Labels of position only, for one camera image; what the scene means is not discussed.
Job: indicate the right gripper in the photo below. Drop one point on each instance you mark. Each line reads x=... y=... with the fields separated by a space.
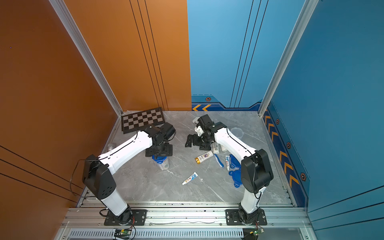
x=195 y=142

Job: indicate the left green circuit board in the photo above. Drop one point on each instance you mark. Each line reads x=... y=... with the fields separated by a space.
x=122 y=234

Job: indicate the toothpaste tube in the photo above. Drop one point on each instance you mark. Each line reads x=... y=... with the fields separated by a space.
x=227 y=158
x=192 y=177

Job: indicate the clear plastic cup front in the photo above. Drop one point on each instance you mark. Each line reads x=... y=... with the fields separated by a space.
x=165 y=165

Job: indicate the aluminium rail frame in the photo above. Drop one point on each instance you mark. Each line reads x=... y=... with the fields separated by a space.
x=185 y=221

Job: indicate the clear cup right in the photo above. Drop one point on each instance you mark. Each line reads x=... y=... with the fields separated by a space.
x=237 y=133

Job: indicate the blue toothbrush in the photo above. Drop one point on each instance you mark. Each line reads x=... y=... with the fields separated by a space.
x=218 y=161

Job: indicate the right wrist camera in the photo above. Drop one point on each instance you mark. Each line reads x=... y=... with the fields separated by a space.
x=199 y=130

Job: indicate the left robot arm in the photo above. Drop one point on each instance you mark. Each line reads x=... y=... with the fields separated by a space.
x=98 y=173

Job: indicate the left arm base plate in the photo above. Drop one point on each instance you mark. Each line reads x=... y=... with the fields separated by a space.
x=127 y=218

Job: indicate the black white checkerboard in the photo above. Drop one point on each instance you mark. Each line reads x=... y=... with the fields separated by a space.
x=140 y=120

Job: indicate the silver metal cylinder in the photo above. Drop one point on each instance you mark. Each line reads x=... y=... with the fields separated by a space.
x=111 y=146

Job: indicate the right green circuit board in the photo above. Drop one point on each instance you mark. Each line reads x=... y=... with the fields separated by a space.
x=252 y=234

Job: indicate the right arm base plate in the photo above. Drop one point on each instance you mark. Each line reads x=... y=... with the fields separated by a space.
x=239 y=217

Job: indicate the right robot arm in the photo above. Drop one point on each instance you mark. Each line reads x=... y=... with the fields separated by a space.
x=256 y=171

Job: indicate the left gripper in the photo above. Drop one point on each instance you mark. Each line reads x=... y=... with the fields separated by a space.
x=169 y=151

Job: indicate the green circuit board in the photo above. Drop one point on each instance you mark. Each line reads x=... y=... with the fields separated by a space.
x=122 y=234
x=252 y=234

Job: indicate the white lotion bottle horizontal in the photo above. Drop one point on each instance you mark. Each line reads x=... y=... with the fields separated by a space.
x=204 y=157

